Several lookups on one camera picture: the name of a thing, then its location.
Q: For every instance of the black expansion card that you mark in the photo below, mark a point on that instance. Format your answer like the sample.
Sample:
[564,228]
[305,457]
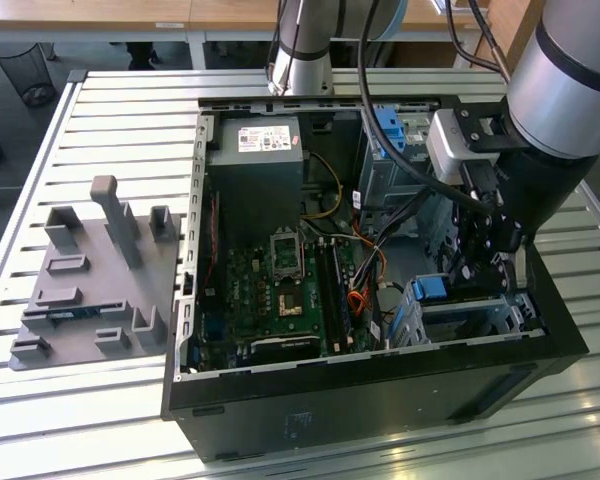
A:
[280,347]

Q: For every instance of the grey power supply unit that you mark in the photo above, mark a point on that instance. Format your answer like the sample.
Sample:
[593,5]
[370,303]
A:
[250,190]

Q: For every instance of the black RAM slot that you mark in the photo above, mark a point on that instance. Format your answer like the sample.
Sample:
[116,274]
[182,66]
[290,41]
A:
[325,295]

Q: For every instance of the grey parts rack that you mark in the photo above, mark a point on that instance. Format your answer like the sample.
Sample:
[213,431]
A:
[100,265]

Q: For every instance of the green motherboard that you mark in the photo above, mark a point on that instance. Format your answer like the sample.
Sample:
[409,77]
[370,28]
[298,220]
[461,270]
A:
[250,300]

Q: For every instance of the green RAM stick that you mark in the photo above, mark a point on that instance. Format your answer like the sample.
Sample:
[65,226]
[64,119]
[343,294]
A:
[65,315]

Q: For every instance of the CPU socket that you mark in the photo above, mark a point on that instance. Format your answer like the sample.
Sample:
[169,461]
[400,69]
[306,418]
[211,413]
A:
[286,252]

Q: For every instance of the black open PC case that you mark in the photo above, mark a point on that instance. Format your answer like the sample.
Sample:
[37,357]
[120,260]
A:
[330,410]

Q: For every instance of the metal drive cage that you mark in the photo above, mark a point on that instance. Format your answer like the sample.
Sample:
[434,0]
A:
[380,187]

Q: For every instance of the gold framed chipset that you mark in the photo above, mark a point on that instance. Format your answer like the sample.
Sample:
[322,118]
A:
[291,305]

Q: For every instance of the black RAM stick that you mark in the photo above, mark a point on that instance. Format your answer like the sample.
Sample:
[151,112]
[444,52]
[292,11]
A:
[341,295]

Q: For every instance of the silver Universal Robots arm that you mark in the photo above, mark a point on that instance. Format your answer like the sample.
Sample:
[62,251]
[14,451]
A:
[305,30]

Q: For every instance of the blue drive latch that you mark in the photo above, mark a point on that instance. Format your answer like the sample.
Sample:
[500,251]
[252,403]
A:
[392,130]

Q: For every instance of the hard disk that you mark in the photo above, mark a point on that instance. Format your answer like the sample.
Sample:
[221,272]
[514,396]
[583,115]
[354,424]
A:
[430,290]

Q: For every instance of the wooden side panel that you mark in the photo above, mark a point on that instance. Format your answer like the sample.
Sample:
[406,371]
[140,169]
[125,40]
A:
[517,20]

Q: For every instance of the metal disk bay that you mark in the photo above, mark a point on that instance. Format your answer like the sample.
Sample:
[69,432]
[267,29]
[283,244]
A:
[460,325]

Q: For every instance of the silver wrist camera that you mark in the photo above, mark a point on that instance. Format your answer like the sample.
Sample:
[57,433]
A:
[445,145]

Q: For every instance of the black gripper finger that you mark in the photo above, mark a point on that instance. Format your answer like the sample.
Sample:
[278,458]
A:
[472,250]
[505,265]

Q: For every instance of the black mesh wastebasket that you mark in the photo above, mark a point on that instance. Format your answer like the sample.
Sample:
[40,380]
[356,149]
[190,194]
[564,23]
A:
[22,70]

